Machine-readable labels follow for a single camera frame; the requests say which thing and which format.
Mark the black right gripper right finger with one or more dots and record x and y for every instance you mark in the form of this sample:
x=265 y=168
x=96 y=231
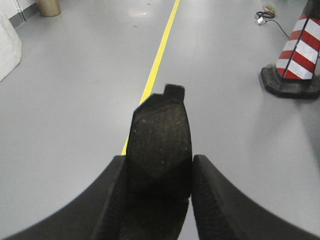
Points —
x=223 y=212

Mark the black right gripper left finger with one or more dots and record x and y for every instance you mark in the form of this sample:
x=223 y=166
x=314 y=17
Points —
x=96 y=214

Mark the dark brake pad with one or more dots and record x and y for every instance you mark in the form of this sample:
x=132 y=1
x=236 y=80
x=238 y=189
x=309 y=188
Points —
x=159 y=168

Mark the left red white traffic cone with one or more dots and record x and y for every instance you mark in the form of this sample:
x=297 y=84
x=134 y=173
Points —
x=293 y=74

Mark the brown cylindrical bin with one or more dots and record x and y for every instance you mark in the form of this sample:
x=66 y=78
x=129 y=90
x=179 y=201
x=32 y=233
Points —
x=49 y=8

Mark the white power adapter with cable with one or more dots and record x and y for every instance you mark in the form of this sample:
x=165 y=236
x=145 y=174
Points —
x=268 y=14

